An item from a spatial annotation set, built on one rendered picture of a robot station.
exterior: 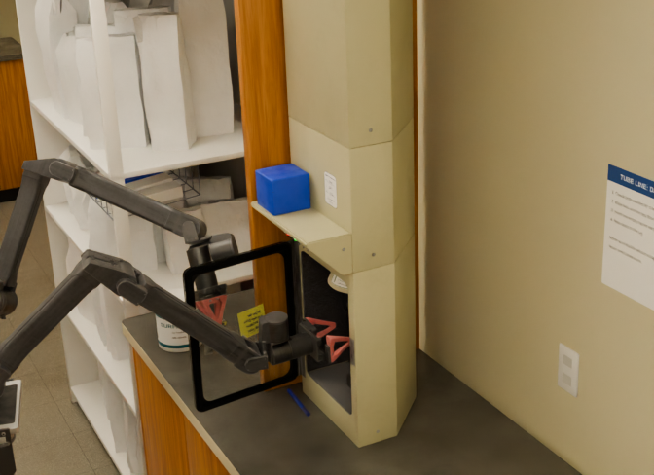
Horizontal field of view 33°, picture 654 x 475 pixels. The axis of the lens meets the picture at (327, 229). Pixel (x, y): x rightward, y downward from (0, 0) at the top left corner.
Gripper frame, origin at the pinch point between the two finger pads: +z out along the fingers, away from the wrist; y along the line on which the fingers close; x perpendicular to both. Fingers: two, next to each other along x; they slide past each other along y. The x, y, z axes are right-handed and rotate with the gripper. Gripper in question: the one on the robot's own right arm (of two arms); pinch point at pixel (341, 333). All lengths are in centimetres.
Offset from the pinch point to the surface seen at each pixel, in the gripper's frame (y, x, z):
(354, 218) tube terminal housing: -14.9, -36.1, -1.3
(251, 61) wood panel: 22, -67, -8
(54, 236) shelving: 210, 37, -29
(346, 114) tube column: -15, -61, -1
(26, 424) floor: 202, 115, -56
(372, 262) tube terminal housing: -14.8, -24.1, 2.5
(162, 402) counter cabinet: 60, 39, -33
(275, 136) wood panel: 22, -47, -3
